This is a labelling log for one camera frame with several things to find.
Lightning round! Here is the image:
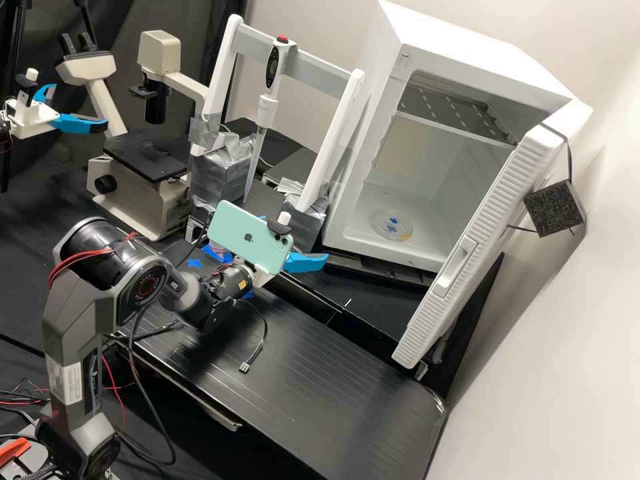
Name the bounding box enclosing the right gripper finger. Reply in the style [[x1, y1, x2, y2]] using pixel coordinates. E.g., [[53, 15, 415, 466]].
[[281, 251, 331, 275]]

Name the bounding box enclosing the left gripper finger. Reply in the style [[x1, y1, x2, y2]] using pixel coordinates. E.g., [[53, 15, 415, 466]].
[[31, 83, 59, 109], [51, 113, 109, 135]]

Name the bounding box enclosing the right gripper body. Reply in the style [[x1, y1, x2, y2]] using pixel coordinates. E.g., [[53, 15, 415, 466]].
[[233, 253, 277, 289]]

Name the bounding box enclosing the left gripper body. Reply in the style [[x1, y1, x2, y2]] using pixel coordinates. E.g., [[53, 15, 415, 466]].
[[5, 91, 61, 139]]

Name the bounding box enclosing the incubator door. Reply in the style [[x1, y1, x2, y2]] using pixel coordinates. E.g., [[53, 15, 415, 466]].
[[391, 97, 595, 371]]

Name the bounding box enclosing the left phone holder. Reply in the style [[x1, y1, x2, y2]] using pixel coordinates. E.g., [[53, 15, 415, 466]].
[[14, 67, 41, 109]]

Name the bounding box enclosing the blue bottle holder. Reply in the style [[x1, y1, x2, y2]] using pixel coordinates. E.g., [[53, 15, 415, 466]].
[[201, 243, 237, 265]]

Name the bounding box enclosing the black platform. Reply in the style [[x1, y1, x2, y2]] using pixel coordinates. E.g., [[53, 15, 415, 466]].
[[115, 279, 449, 480], [272, 248, 441, 362], [222, 117, 333, 189]]

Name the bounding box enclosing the cream microscope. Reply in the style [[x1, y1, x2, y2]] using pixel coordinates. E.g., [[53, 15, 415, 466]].
[[53, 29, 211, 243]]

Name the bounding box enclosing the petri dish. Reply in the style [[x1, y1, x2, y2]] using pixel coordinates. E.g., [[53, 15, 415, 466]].
[[369, 207, 417, 242]]

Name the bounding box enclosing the white pipette stand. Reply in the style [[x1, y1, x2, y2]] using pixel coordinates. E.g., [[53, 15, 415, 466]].
[[187, 13, 367, 252]]

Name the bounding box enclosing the pipette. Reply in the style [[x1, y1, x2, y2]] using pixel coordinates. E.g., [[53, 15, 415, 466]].
[[243, 35, 297, 204]]

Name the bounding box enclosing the white incubator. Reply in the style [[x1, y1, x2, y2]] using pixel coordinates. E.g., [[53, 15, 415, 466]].
[[319, 0, 575, 274]]

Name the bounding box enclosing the right wrist camera phone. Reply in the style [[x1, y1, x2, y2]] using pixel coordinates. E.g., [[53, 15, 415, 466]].
[[205, 199, 295, 277]]

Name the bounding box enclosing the black cable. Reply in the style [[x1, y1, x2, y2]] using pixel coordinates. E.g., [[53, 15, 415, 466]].
[[231, 299, 270, 375], [112, 302, 179, 469]]

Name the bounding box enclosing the red wire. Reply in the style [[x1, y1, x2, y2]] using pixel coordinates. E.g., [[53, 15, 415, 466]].
[[101, 349, 135, 402]]

